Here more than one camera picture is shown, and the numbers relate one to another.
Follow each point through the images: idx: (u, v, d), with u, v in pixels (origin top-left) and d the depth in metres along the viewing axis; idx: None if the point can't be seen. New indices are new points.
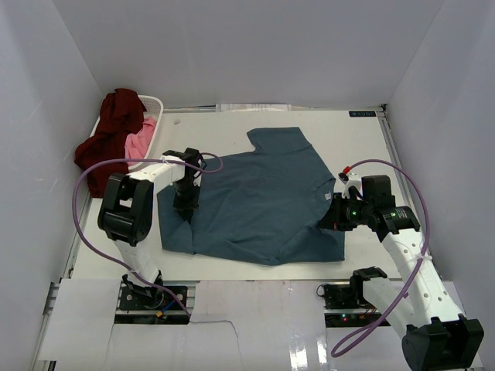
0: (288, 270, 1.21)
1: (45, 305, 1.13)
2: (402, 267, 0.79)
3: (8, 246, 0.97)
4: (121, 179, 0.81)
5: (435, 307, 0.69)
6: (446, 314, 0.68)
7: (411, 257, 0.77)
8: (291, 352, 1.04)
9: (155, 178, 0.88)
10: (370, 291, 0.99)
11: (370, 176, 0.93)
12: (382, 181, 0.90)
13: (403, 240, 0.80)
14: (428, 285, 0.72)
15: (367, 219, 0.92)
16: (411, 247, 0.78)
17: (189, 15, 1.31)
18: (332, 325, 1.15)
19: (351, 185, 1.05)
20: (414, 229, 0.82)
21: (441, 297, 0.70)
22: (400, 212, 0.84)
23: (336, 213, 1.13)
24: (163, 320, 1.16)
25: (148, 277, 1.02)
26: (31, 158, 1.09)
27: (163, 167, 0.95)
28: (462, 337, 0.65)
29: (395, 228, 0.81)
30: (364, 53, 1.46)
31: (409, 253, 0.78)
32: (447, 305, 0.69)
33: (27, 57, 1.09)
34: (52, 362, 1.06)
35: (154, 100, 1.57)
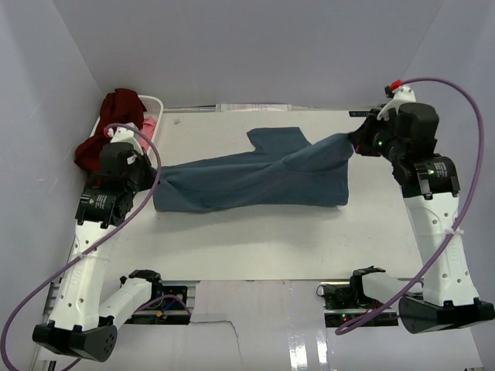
0: (288, 269, 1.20)
1: (45, 305, 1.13)
2: (426, 236, 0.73)
3: (8, 246, 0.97)
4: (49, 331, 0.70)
5: (452, 290, 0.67)
6: (461, 299, 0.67)
7: (441, 231, 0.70)
8: (291, 351, 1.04)
9: (84, 305, 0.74)
10: (370, 286, 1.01)
11: (414, 113, 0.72)
12: (427, 124, 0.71)
13: (434, 210, 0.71)
14: (452, 266, 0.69)
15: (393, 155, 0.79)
16: (442, 219, 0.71)
17: (189, 15, 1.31)
18: (332, 325, 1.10)
19: (390, 105, 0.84)
20: (452, 194, 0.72)
21: (461, 279, 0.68)
22: (438, 170, 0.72)
23: (362, 137, 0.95)
24: (164, 321, 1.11)
25: (144, 298, 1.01)
26: (31, 158, 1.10)
27: (89, 273, 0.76)
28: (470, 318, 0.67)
29: (429, 194, 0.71)
30: (364, 53, 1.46)
31: (438, 224, 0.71)
32: (465, 287, 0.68)
33: (28, 57, 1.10)
34: (52, 362, 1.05)
35: (154, 101, 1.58)
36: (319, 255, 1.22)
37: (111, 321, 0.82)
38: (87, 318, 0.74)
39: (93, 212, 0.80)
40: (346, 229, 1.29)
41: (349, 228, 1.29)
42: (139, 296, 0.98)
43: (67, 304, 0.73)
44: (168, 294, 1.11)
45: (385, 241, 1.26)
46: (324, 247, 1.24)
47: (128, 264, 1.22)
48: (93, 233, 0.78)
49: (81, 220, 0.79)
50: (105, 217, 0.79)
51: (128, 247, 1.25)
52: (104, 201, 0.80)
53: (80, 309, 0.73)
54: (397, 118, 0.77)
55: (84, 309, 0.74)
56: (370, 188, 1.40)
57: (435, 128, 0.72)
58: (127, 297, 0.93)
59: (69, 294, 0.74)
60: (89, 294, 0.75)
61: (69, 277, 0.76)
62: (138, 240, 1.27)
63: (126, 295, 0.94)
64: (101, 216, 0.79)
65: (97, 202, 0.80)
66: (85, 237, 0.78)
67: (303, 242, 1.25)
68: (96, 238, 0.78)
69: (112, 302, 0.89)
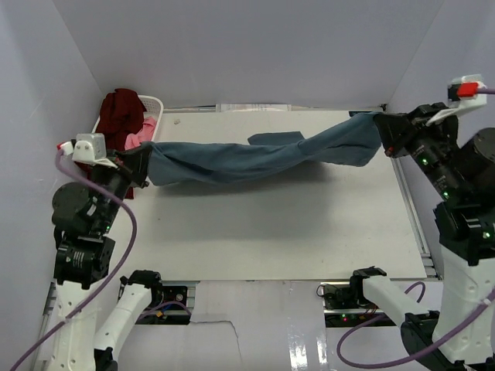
0: (288, 269, 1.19)
1: (44, 305, 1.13)
2: (455, 293, 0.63)
3: (8, 246, 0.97)
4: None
5: (467, 351, 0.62)
6: (475, 357, 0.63)
7: (476, 298, 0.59)
8: (291, 352, 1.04)
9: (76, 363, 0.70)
10: (370, 290, 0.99)
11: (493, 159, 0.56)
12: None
13: (476, 276, 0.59)
14: (474, 329, 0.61)
15: (445, 188, 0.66)
16: (483, 286, 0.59)
17: (190, 15, 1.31)
18: (332, 325, 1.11)
19: (452, 114, 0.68)
20: None
21: (480, 341, 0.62)
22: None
23: (400, 140, 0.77)
24: (164, 320, 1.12)
25: (141, 308, 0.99)
26: (32, 158, 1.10)
27: (76, 334, 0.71)
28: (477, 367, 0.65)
29: (475, 259, 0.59)
30: (364, 52, 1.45)
31: (474, 291, 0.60)
32: (482, 348, 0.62)
33: (29, 57, 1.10)
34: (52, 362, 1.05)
35: (154, 101, 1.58)
36: (319, 256, 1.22)
37: (111, 355, 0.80)
38: None
39: (71, 271, 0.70)
40: (346, 229, 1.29)
41: (349, 228, 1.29)
42: (139, 304, 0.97)
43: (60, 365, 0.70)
44: (166, 301, 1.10)
45: (385, 241, 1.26)
46: (324, 247, 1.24)
47: (128, 263, 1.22)
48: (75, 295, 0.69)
49: (61, 280, 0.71)
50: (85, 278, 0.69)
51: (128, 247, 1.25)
52: (82, 259, 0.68)
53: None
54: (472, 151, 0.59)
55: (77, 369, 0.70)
56: (370, 188, 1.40)
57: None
58: (125, 314, 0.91)
59: (59, 354, 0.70)
60: (80, 355, 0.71)
61: (58, 338, 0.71)
62: (138, 240, 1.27)
63: (125, 311, 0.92)
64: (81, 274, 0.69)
65: (74, 260, 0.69)
66: (68, 300, 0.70)
67: (303, 242, 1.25)
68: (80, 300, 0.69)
69: (110, 328, 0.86)
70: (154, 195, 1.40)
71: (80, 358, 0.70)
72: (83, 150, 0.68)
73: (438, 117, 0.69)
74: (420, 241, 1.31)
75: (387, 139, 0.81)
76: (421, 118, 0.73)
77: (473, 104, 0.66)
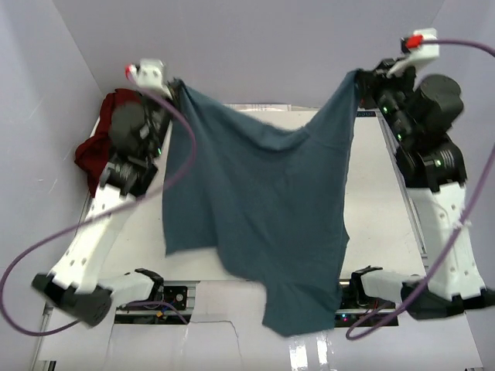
0: None
1: (45, 304, 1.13)
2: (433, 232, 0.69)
3: (8, 246, 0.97)
4: (43, 288, 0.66)
5: (459, 281, 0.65)
6: (466, 289, 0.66)
7: (449, 225, 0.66)
8: (291, 351, 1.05)
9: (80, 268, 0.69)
10: (370, 284, 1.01)
11: (438, 101, 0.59)
12: (449, 115, 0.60)
13: (441, 203, 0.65)
14: (459, 257, 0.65)
15: (398, 131, 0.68)
16: (449, 212, 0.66)
17: (190, 15, 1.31)
18: (332, 325, 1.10)
19: (407, 65, 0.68)
20: (459, 185, 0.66)
21: (468, 271, 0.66)
22: (445, 161, 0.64)
23: (370, 90, 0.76)
24: (164, 321, 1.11)
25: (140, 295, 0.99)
26: (32, 158, 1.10)
27: (97, 236, 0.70)
28: (473, 304, 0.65)
29: (436, 187, 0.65)
30: (365, 52, 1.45)
31: (445, 219, 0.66)
32: (471, 280, 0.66)
33: (29, 58, 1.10)
34: (52, 362, 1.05)
35: None
36: None
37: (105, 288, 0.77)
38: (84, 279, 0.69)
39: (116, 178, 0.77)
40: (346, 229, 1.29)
41: (349, 229, 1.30)
42: (138, 291, 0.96)
43: (70, 263, 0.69)
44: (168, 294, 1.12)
45: (386, 241, 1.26)
46: None
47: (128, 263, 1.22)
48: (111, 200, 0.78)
49: (103, 185, 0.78)
50: (124, 188, 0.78)
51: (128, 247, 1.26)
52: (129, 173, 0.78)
53: (80, 272, 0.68)
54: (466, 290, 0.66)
55: (85, 270, 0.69)
56: (370, 188, 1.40)
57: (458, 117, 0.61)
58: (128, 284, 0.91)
59: (75, 252, 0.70)
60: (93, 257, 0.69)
61: (78, 236, 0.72)
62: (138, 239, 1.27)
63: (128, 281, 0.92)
64: (122, 184, 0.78)
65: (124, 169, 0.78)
66: (103, 202, 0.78)
67: None
68: (114, 206, 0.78)
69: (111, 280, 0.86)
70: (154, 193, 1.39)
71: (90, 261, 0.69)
72: (150, 74, 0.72)
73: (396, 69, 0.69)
74: None
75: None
76: (384, 69, 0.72)
77: (423, 56, 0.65)
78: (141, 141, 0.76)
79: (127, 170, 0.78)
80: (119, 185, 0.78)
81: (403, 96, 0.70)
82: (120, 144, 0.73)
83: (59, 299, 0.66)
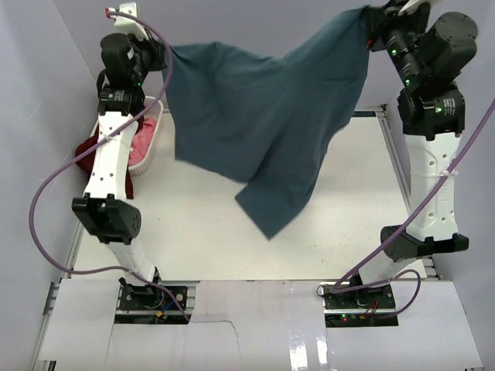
0: (288, 270, 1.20)
1: (45, 305, 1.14)
2: (418, 170, 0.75)
3: (8, 246, 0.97)
4: (84, 205, 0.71)
5: (435, 226, 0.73)
6: (442, 233, 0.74)
7: (435, 172, 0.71)
8: (291, 351, 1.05)
9: (111, 181, 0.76)
10: (366, 272, 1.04)
11: (450, 41, 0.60)
12: (459, 59, 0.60)
13: (433, 151, 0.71)
14: (438, 205, 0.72)
15: (407, 75, 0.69)
16: (439, 160, 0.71)
17: (190, 16, 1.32)
18: (332, 325, 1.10)
19: (422, 1, 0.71)
20: (455, 134, 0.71)
21: (445, 217, 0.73)
22: (447, 107, 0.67)
23: (378, 30, 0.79)
24: (164, 321, 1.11)
25: (147, 275, 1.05)
26: (32, 157, 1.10)
27: (116, 151, 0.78)
28: (446, 246, 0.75)
29: (431, 134, 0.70)
30: None
31: (434, 167, 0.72)
32: (447, 224, 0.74)
33: (29, 57, 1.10)
34: (52, 362, 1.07)
35: (153, 100, 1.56)
36: (319, 256, 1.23)
37: None
38: (119, 189, 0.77)
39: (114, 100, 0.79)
40: (345, 229, 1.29)
41: (349, 229, 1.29)
42: (145, 269, 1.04)
43: (100, 178, 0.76)
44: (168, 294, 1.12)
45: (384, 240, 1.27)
46: (323, 247, 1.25)
47: None
48: (116, 120, 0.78)
49: (103, 110, 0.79)
50: (124, 107, 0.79)
51: None
52: (123, 97, 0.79)
53: (113, 182, 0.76)
54: (441, 228, 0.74)
55: (116, 182, 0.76)
56: (370, 188, 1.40)
57: (468, 62, 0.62)
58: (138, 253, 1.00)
59: (100, 169, 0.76)
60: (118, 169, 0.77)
61: (98, 157, 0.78)
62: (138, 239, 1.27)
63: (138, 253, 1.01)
64: (121, 107, 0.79)
65: (117, 94, 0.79)
66: (110, 124, 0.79)
67: (302, 243, 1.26)
68: (121, 124, 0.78)
69: None
70: (154, 192, 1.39)
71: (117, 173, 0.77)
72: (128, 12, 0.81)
73: (408, 5, 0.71)
74: None
75: (367, 31, 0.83)
76: (394, 8, 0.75)
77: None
78: (128, 65, 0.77)
79: (120, 95, 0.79)
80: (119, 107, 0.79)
81: (414, 36, 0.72)
82: (107, 62, 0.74)
83: (98, 216, 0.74)
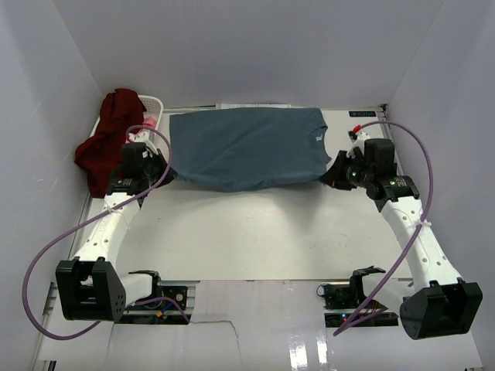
0: (288, 270, 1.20)
1: (44, 305, 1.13)
2: (401, 233, 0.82)
3: (8, 246, 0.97)
4: (71, 268, 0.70)
5: (433, 270, 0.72)
6: (446, 278, 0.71)
7: (411, 223, 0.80)
8: (291, 352, 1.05)
9: (107, 246, 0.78)
10: (370, 286, 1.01)
11: (376, 144, 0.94)
12: (386, 151, 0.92)
13: (401, 208, 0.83)
14: (428, 250, 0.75)
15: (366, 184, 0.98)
16: (410, 214, 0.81)
17: (190, 16, 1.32)
18: (332, 325, 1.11)
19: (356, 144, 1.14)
20: (414, 197, 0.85)
21: (440, 262, 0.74)
22: (400, 182, 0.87)
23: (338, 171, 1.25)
24: (164, 320, 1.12)
25: (145, 291, 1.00)
26: (31, 158, 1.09)
27: (114, 222, 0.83)
28: (462, 302, 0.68)
29: (394, 196, 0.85)
30: (365, 53, 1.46)
31: (407, 219, 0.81)
32: (445, 270, 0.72)
33: (29, 56, 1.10)
34: (52, 362, 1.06)
35: (154, 100, 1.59)
36: (319, 256, 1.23)
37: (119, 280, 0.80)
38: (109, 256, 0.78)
39: (120, 186, 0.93)
40: (346, 229, 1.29)
41: (349, 229, 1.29)
42: (143, 288, 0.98)
43: (93, 243, 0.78)
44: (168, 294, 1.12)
45: (385, 241, 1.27)
46: (323, 247, 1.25)
47: (128, 263, 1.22)
48: (118, 196, 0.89)
49: (110, 192, 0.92)
50: (130, 187, 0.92)
51: (127, 247, 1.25)
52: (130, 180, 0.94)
53: (105, 246, 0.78)
54: (442, 276, 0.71)
55: (108, 248, 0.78)
56: None
57: (392, 155, 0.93)
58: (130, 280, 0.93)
59: (94, 236, 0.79)
60: (113, 237, 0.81)
61: (95, 226, 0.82)
62: (138, 240, 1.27)
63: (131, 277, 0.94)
64: (127, 187, 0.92)
65: (124, 181, 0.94)
66: (113, 201, 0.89)
67: (302, 243, 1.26)
68: (124, 199, 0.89)
69: None
70: (154, 193, 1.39)
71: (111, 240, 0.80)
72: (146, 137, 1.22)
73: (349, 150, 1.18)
74: None
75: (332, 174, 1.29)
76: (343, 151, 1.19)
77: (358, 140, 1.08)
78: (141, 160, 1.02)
79: (128, 182, 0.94)
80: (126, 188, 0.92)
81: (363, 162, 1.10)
82: (124, 155, 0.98)
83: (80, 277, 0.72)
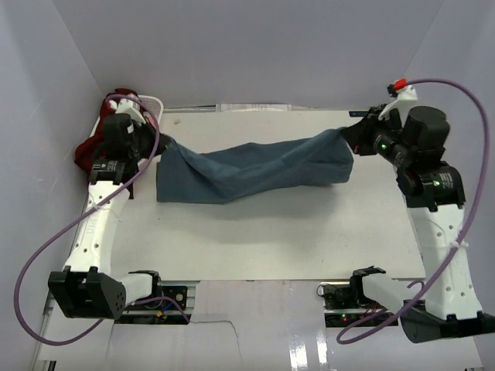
0: (288, 270, 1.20)
1: (44, 305, 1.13)
2: (430, 247, 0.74)
3: (8, 247, 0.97)
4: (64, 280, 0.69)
5: (455, 302, 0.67)
6: (465, 311, 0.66)
7: (445, 243, 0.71)
8: (291, 352, 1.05)
9: (97, 253, 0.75)
10: (370, 287, 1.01)
11: (425, 122, 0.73)
12: (438, 134, 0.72)
13: (438, 222, 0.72)
14: (454, 278, 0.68)
15: (397, 158, 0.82)
16: (447, 230, 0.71)
17: (190, 17, 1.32)
18: (332, 325, 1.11)
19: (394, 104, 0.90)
20: (458, 205, 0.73)
21: (464, 292, 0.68)
22: (444, 180, 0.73)
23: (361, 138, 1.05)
24: (164, 320, 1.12)
25: (145, 291, 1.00)
26: (31, 158, 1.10)
27: (103, 222, 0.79)
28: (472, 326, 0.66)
29: (434, 205, 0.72)
30: (366, 53, 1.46)
31: (442, 236, 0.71)
32: (469, 301, 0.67)
33: (29, 57, 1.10)
34: (52, 362, 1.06)
35: (154, 100, 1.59)
36: (319, 256, 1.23)
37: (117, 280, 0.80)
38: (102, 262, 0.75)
39: (106, 172, 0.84)
40: (346, 229, 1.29)
41: (349, 229, 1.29)
42: (142, 290, 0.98)
43: (83, 250, 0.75)
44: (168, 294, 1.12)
45: (385, 241, 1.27)
46: (323, 247, 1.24)
47: (128, 263, 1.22)
48: (106, 189, 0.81)
49: (94, 181, 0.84)
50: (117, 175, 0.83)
51: (128, 247, 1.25)
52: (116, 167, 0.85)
53: (97, 253, 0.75)
54: (460, 305, 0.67)
55: (99, 253, 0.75)
56: (370, 188, 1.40)
57: (445, 138, 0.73)
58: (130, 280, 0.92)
59: (84, 239, 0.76)
60: (103, 239, 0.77)
61: (84, 227, 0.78)
62: (138, 240, 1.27)
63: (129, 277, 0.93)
64: (112, 175, 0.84)
65: (109, 165, 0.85)
66: (99, 193, 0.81)
67: (302, 243, 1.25)
68: (110, 192, 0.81)
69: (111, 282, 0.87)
70: (153, 193, 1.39)
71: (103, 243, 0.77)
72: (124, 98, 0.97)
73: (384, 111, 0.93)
74: None
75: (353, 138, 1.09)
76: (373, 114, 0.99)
77: (405, 97, 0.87)
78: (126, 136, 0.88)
79: (113, 165, 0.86)
80: (111, 175, 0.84)
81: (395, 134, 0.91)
82: (109, 133, 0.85)
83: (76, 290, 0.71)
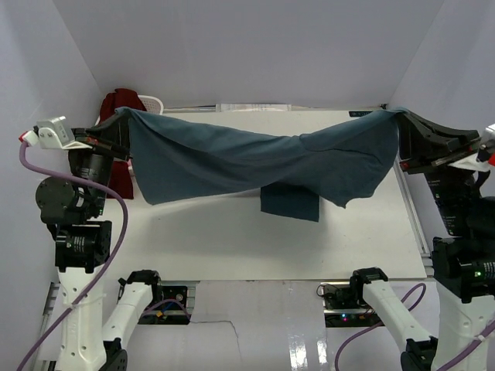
0: (288, 270, 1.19)
1: (44, 305, 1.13)
2: (449, 328, 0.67)
3: (8, 247, 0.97)
4: None
5: None
6: None
7: (469, 333, 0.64)
8: (291, 351, 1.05)
9: (85, 353, 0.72)
10: (370, 296, 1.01)
11: None
12: None
13: (468, 313, 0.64)
14: (469, 361, 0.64)
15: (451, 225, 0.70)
16: (474, 321, 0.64)
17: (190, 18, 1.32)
18: (332, 325, 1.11)
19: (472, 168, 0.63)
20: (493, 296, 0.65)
21: None
22: (486, 270, 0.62)
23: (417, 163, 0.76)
24: (164, 321, 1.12)
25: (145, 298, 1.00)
26: (31, 158, 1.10)
27: (85, 320, 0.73)
28: None
29: (468, 297, 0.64)
30: (366, 53, 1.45)
31: (469, 325, 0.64)
32: None
33: (29, 57, 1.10)
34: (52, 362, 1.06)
35: (154, 100, 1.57)
36: (319, 256, 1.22)
37: (119, 345, 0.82)
38: (94, 359, 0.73)
39: (73, 256, 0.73)
40: (346, 229, 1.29)
41: (349, 229, 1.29)
42: (142, 299, 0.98)
43: (71, 354, 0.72)
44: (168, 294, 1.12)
45: (385, 241, 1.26)
46: (323, 247, 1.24)
47: (128, 263, 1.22)
48: (80, 281, 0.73)
49: (63, 267, 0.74)
50: (86, 259, 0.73)
51: (127, 247, 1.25)
52: (83, 247, 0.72)
53: (84, 357, 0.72)
54: None
55: (88, 356, 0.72)
56: None
57: None
58: (128, 311, 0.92)
59: (69, 344, 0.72)
60: (90, 339, 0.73)
61: (66, 328, 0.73)
62: (138, 240, 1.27)
63: (128, 306, 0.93)
64: (82, 257, 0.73)
65: (75, 245, 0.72)
66: (73, 286, 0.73)
67: (302, 243, 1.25)
68: (85, 284, 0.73)
69: (115, 321, 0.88)
70: None
71: (90, 345, 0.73)
72: (47, 136, 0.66)
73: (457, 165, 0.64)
74: (420, 241, 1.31)
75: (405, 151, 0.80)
76: (445, 160, 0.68)
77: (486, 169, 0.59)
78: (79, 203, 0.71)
79: (79, 241, 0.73)
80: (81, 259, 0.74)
81: (462, 192, 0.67)
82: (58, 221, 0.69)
83: None
